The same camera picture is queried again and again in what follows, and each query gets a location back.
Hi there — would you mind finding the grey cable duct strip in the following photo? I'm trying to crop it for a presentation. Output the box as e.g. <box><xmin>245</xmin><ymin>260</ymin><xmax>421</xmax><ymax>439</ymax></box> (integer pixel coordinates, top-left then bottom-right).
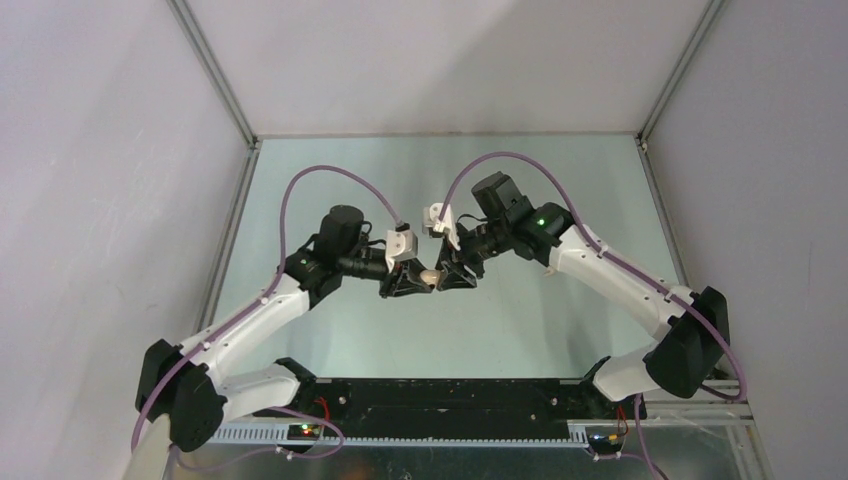
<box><xmin>208</xmin><ymin>423</ymin><xmax>589</xmax><ymax>448</ymax></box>

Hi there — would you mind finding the aluminium frame corner post right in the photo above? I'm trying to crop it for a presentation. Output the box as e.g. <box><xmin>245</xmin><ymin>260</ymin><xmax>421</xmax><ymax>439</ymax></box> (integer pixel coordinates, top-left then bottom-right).
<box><xmin>637</xmin><ymin>0</ymin><xmax>728</xmax><ymax>150</ymax></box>

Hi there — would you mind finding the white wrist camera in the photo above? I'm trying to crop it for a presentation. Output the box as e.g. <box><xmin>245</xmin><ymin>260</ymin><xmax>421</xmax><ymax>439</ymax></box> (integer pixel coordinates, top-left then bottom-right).
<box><xmin>422</xmin><ymin>203</ymin><xmax>461</xmax><ymax>250</ymax></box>
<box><xmin>384</xmin><ymin>228</ymin><xmax>418</xmax><ymax>271</ymax></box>

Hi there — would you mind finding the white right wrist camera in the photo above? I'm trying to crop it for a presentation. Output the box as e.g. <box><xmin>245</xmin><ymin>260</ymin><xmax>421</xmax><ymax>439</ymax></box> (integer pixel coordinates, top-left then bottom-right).
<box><xmin>422</xmin><ymin>203</ymin><xmax>461</xmax><ymax>250</ymax></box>

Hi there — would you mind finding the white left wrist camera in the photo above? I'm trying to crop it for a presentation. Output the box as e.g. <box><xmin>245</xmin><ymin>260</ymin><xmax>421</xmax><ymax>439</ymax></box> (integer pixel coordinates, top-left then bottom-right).
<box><xmin>384</xmin><ymin>228</ymin><xmax>418</xmax><ymax>271</ymax></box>

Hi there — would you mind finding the beige earbud charging case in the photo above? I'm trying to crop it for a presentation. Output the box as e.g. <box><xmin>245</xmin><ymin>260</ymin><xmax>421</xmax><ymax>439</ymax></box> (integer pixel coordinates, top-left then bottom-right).
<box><xmin>420</xmin><ymin>269</ymin><xmax>442</xmax><ymax>288</ymax></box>

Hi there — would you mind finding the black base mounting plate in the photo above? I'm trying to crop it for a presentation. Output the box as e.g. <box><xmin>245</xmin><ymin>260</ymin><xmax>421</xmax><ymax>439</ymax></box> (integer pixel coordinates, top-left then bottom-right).
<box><xmin>291</xmin><ymin>378</ymin><xmax>647</xmax><ymax>440</ymax></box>

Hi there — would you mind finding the aluminium frame corner post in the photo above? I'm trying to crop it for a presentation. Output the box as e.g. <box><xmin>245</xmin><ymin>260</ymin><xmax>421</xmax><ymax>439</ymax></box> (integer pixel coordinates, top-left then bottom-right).
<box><xmin>166</xmin><ymin>0</ymin><xmax>258</xmax><ymax>149</ymax></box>
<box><xmin>637</xmin><ymin>0</ymin><xmax>728</xmax><ymax>150</ymax></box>

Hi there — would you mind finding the aluminium frame corner post left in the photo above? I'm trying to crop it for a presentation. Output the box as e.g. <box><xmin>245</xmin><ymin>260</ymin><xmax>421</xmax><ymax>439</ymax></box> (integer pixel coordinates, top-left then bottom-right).
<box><xmin>166</xmin><ymin>0</ymin><xmax>258</xmax><ymax>149</ymax></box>

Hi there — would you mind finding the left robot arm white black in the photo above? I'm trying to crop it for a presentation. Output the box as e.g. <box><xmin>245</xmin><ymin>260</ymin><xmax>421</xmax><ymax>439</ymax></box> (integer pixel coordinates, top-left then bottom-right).
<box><xmin>136</xmin><ymin>205</ymin><xmax>432</xmax><ymax>452</ymax></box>

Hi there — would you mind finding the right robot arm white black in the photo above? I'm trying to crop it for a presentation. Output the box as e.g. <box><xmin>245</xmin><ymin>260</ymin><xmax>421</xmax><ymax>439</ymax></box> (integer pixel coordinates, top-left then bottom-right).
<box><xmin>423</xmin><ymin>172</ymin><xmax>729</xmax><ymax>418</ymax></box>

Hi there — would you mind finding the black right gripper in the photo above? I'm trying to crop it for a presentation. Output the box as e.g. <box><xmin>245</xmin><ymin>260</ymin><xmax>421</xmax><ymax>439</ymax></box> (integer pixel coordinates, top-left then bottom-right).
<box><xmin>437</xmin><ymin>218</ymin><xmax>512</xmax><ymax>291</ymax></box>

